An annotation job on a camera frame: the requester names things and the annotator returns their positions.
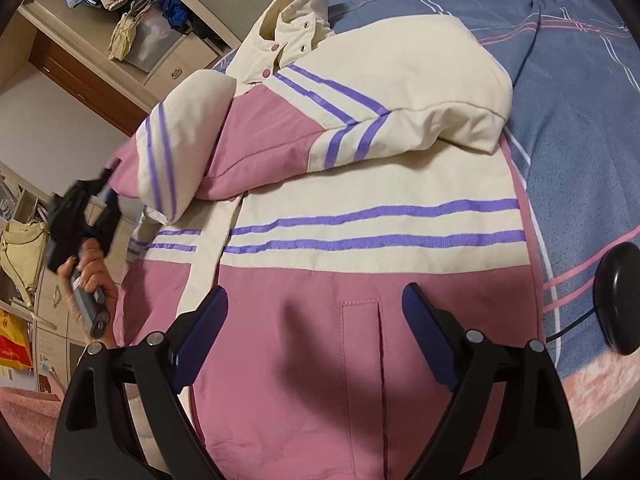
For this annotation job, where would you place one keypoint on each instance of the blue plaid bed sheet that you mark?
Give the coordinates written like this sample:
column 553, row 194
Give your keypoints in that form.
column 550, row 110

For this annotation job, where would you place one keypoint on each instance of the white drawer cabinet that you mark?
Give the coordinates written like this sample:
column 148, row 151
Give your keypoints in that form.
column 55, row 320

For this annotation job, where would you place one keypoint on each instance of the beige cloth bag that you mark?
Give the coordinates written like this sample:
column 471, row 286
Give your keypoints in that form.
column 122, row 35

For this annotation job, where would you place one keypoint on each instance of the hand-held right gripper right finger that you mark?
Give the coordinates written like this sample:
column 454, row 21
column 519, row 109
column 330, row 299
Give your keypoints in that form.
column 429, row 332

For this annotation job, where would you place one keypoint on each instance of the cream handbag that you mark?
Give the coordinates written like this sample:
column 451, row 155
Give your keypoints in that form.
column 22, row 250

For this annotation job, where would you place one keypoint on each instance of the pink and cream striped jacket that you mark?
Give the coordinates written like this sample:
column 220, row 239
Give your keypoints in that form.
column 350, row 220

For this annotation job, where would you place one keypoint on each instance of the person's left hand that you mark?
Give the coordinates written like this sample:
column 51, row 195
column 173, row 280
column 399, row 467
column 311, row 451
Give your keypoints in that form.
column 89, row 272

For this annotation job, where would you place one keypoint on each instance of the red and yellow bag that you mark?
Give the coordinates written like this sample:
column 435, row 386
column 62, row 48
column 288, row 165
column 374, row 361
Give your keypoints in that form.
column 14, row 342

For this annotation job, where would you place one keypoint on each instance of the pink fluffy blanket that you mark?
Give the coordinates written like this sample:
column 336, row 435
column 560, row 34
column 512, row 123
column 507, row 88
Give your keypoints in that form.
column 30, row 405

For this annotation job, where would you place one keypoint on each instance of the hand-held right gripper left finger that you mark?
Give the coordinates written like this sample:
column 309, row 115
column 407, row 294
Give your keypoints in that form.
column 200, row 327

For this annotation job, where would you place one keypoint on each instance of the black round device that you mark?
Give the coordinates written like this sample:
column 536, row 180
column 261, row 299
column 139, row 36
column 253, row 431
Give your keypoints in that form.
column 619, row 298

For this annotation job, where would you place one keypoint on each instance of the wooden wardrobe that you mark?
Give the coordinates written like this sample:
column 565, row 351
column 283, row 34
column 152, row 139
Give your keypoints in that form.
column 100, row 55

